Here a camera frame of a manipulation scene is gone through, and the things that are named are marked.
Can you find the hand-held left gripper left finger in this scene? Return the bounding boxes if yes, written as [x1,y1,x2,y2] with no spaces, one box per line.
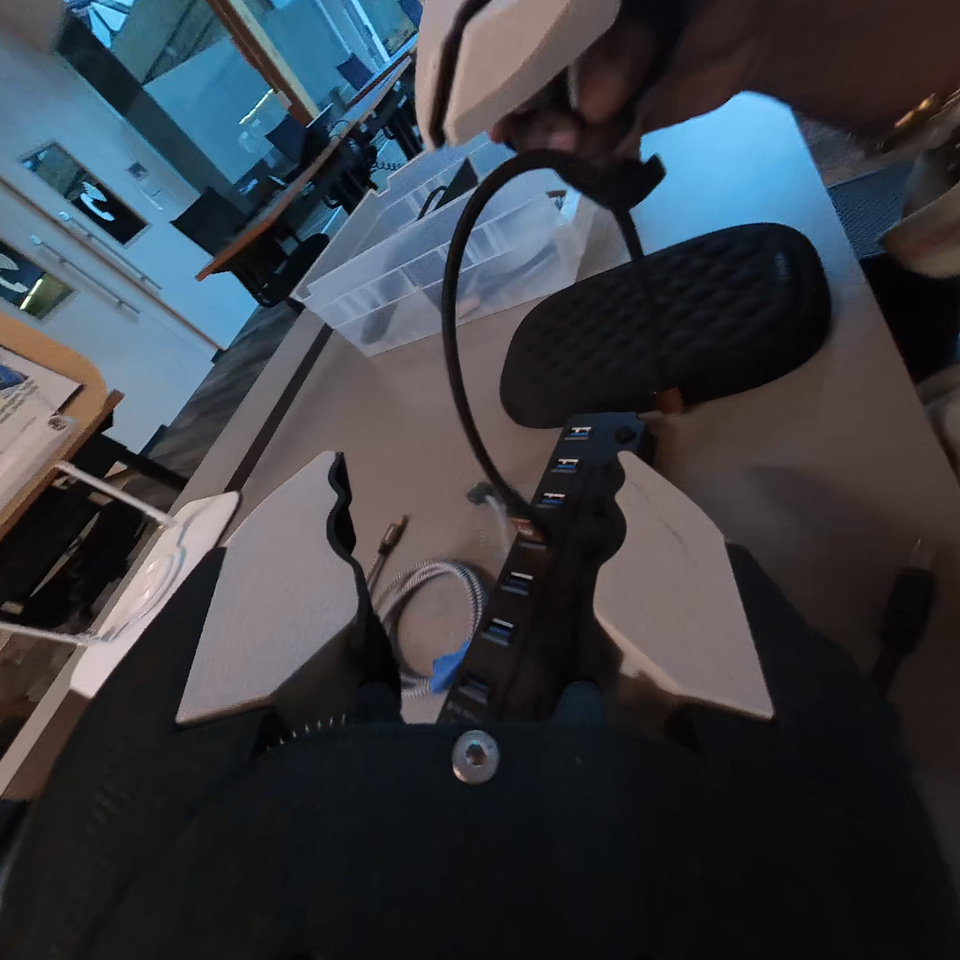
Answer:
[176,450,400,726]

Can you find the white braided cable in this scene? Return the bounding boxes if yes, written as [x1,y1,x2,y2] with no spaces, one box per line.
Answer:
[363,480,522,702]

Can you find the black hub cable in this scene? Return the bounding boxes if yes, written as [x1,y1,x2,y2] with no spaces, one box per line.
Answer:
[872,538,940,700]

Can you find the person's right forearm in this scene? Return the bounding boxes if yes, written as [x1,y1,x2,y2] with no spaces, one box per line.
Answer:
[881,93,960,260]

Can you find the person's right hand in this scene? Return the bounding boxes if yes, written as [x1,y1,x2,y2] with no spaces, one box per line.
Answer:
[491,0,960,155]

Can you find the black office chair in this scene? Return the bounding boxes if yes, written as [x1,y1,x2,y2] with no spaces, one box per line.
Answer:
[253,232,331,309]

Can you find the wooden sign stand white base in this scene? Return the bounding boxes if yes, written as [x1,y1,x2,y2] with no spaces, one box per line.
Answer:
[0,311,243,700]

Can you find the clear plastic organiser box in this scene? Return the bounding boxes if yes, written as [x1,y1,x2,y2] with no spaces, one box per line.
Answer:
[291,137,601,358]

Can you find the phone icon door window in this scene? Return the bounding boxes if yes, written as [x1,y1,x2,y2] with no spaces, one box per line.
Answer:
[0,240,76,324]
[21,141,151,247]

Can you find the black quilted wrist rest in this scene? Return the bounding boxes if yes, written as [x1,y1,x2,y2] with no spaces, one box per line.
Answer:
[498,221,834,431]

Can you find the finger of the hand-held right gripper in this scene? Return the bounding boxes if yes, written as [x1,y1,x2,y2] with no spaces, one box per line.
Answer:
[437,0,625,149]
[414,0,460,145]

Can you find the black USB cable orange plugs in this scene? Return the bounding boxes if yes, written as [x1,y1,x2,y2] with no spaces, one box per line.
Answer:
[441,147,687,543]

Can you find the wooden office desk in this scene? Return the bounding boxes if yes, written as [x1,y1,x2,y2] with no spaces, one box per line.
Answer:
[196,52,418,283]

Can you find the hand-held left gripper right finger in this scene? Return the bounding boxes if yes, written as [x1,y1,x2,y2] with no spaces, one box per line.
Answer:
[558,452,775,721]

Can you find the black USB hub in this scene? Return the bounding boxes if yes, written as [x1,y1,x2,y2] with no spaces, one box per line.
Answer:
[435,412,652,725]

